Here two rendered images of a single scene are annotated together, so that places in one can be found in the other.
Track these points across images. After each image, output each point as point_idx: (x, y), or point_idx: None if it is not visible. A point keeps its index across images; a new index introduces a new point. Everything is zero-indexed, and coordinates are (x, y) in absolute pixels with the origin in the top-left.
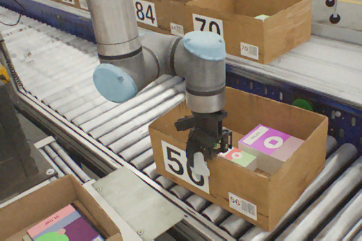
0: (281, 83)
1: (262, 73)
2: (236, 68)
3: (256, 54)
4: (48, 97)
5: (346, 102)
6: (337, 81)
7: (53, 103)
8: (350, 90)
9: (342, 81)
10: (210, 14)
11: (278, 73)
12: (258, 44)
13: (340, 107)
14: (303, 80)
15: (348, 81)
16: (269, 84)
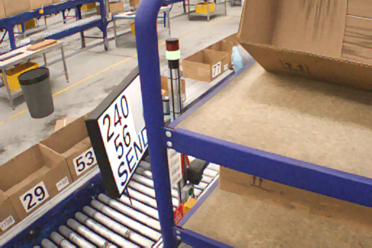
0: (200, 97)
1: (195, 99)
2: (187, 106)
3: (184, 97)
4: (196, 190)
5: (213, 86)
6: (199, 87)
7: (203, 183)
8: (207, 84)
9: (198, 86)
10: (166, 94)
11: (196, 95)
12: (184, 92)
13: (213, 89)
14: (201, 91)
15: (198, 86)
16: (197, 101)
